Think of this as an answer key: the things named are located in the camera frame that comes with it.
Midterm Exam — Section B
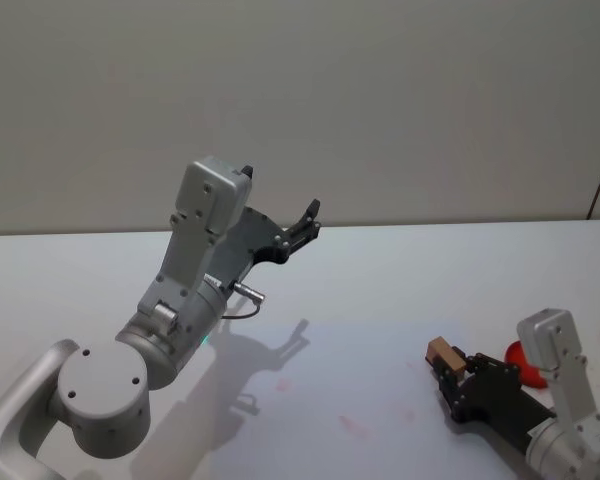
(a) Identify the thin dark cable silver plug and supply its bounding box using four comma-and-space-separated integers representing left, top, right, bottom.
219, 281, 267, 321

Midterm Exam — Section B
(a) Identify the white table cloth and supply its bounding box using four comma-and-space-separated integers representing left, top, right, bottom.
0, 218, 600, 480

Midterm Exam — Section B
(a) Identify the small brown wooden block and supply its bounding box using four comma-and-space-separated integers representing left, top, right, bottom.
426, 337, 467, 375

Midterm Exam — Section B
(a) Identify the plain pale wall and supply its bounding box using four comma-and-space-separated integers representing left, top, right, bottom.
0, 0, 600, 237

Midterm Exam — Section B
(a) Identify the red round object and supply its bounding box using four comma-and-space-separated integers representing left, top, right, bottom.
504, 339, 551, 390

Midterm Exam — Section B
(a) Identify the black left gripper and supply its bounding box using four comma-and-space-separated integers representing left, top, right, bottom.
205, 164, 323, 292

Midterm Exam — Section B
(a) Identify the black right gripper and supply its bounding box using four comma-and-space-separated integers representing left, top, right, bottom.
431, 352, 557, 457

